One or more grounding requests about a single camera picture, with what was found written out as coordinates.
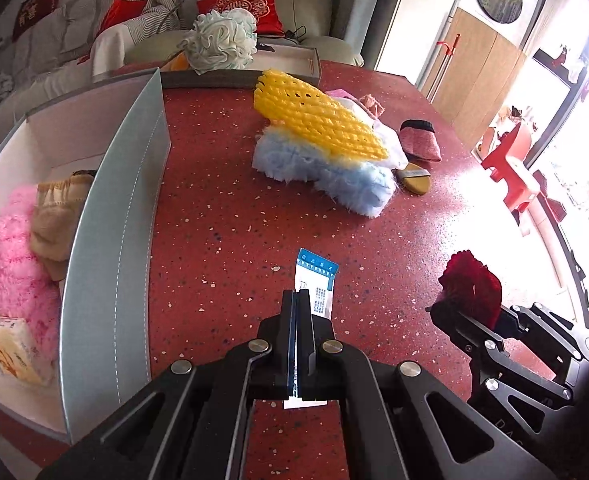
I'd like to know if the green white bath loofah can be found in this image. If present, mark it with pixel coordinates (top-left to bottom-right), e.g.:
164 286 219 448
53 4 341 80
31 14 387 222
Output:
178 8 258 75

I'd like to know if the red embroidered cushion on armchair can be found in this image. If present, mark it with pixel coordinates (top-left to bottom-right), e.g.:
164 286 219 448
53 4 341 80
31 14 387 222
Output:
197 0 285 37

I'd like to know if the pink slipper sock black cuff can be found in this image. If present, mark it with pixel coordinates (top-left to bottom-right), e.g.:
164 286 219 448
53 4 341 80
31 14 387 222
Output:
399 119 442 162

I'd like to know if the wooden cabinet panel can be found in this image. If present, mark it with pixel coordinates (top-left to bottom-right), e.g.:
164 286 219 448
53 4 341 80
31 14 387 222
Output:
421 9 526 150

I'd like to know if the tissue pack with red cartoon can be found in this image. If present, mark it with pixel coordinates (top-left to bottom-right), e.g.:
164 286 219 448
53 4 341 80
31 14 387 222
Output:
0 316 54 386

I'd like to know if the small red pillow on sofa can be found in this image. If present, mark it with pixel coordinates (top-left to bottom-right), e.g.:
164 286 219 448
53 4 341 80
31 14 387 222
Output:
96 0 148 37

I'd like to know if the red fabric rose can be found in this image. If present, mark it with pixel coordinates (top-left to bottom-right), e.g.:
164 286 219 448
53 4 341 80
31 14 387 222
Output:
439 250 503 330

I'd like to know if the grey covered sofa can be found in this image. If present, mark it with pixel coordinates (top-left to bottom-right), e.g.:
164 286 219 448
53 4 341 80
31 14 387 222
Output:
0 0 180 142

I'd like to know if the red mop handle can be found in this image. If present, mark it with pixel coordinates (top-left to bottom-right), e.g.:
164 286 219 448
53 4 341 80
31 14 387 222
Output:
423 32 462 101

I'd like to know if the light blue fluffy duster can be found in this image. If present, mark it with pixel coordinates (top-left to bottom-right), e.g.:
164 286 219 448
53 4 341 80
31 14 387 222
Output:
252 127 397 218

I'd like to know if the grey storage box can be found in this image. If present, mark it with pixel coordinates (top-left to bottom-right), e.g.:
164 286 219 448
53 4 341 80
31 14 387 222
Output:
0 70 171 443

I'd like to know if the pink knit sock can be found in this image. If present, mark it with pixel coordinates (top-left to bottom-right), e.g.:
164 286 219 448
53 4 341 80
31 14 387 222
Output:
359 94 385 119

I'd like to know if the pink fluffy yarn duster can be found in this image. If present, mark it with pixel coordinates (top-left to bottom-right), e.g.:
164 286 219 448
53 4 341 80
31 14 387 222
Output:
0 185 61 361

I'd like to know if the red plastic child chair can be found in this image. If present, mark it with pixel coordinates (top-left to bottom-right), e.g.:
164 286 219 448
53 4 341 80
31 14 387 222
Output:
480 121 568 226

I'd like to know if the yellow foam fruit net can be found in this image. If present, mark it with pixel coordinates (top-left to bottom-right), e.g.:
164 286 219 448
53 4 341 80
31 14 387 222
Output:
253 70 389 162

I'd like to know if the white nonwoven bag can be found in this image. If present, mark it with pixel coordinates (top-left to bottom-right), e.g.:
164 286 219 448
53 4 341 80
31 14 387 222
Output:
336 98 409 170

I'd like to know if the beige knit sock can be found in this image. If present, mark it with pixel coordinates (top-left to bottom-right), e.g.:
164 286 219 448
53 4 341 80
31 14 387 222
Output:
30 170 96 282

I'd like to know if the blue white mask packet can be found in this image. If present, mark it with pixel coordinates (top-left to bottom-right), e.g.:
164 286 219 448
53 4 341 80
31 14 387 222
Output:
282 248 339 410

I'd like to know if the black charging cable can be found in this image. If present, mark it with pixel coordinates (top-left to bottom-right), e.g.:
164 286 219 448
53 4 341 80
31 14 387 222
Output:
256 24 309 53

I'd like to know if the grey box lid tray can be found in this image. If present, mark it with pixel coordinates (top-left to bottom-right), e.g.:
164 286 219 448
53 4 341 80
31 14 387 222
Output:
161 44 322 89

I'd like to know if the pink sponge block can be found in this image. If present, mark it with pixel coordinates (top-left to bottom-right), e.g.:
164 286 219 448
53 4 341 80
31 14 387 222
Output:
325 89 354 100

